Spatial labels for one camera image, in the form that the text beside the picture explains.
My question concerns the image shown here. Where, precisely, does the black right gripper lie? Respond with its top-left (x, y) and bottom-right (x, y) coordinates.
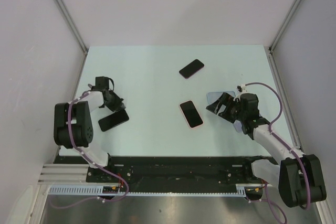
top-left (206, 92), bottom-right (246, 124)

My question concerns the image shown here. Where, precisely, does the clear blue phone case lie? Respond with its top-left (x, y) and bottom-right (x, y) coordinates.
top-left (206, 91), bottom-right (236, 105)

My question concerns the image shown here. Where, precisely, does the lilac phone case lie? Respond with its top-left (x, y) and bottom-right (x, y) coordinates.
top-left (233, 120), bottom-right (242, 133)

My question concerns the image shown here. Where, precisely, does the pink silicone phone case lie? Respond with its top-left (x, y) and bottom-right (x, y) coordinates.
top-left (178, 100), bottom-right (204, 130)

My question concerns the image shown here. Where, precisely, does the black smartphone pink edge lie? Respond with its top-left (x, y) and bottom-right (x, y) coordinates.
top-left (179, 59), bottom-right (205, 79)

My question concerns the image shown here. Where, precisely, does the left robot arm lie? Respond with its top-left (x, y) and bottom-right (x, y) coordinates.
top-left (54, 76), bottom-right (129, 182)

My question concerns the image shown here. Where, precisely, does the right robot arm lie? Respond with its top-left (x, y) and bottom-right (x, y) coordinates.
top-left (206, 92), bottom-right (327, 208)

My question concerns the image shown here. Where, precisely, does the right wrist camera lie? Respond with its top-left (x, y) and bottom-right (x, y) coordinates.
top-left (235, 84), bottom-right (248, 99)

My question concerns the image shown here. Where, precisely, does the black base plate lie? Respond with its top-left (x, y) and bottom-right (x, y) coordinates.
top-left (53, 155), bottom-right (279, 184)

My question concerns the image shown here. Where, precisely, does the white slotted cable duct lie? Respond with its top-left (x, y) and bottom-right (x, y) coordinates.
top-left (48, 184), bottom-right (263, 197)

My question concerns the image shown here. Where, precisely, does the aluminium front rail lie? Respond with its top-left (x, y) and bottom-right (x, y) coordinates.
top-left (38, 164), bottom-right (89, 185)

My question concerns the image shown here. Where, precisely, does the left aluminium frame post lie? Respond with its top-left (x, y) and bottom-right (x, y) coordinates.
top-left (53, 0), bottom-right (88, 56)

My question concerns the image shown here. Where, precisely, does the aluminium frame post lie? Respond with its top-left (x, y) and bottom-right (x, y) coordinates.
top-left (268, 0), bottom-right (303, 54)
top-left (53, 0), bottom-right (88, 56)

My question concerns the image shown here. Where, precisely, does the right aluminium frame post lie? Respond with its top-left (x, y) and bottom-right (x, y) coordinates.
top-left (268, 0), bottom-right (303, 54)

